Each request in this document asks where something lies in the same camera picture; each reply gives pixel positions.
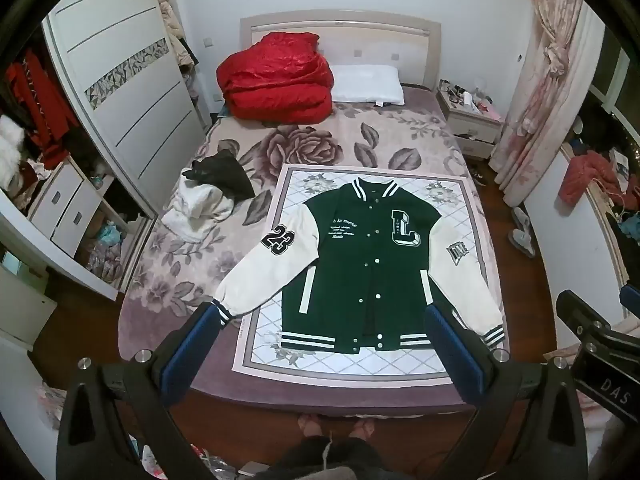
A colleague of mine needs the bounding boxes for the green white varsity jacket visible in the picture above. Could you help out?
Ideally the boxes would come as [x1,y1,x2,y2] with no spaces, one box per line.
[214,178,504,354]

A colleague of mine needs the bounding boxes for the red hanging clothes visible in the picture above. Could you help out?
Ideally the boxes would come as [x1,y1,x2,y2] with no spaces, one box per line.
[6,50,79,170]

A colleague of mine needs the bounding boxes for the grey slippers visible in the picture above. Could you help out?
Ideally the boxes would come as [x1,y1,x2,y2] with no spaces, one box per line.
[508,207,536,258]

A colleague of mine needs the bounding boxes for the white quilted floral mat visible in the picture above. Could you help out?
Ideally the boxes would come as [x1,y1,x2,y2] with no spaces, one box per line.
[216,165,506,380]

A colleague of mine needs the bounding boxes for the operator feet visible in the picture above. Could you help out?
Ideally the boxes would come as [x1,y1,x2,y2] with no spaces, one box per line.
[297,414,375,441]

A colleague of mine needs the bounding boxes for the red garment on ledge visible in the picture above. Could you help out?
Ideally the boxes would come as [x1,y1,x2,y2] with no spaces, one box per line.
[559,150,625,207]

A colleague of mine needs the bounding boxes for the cream fluffy garment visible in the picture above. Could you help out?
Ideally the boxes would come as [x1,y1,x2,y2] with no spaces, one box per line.
[160,176,234,243]

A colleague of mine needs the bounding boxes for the black garment on bed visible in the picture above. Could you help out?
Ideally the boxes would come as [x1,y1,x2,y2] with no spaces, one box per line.
[182,150,255,202]

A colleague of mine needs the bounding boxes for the white bedside table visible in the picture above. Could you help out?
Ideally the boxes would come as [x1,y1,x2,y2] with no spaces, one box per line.
[436,79,503,160]

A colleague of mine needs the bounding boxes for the pink floral curtain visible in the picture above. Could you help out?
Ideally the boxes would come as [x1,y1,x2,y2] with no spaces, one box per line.
[489,0,582,207]

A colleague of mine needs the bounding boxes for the white pillow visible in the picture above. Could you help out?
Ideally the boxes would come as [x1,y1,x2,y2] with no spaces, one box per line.
[330,64,405,106]

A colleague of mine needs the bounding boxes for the beige bed headboard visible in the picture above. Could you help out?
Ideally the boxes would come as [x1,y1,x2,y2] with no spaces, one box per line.
[240,10,442,90]

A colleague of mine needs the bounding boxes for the red folded duvet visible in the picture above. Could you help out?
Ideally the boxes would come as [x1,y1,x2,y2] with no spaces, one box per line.
[216,32,334,125]

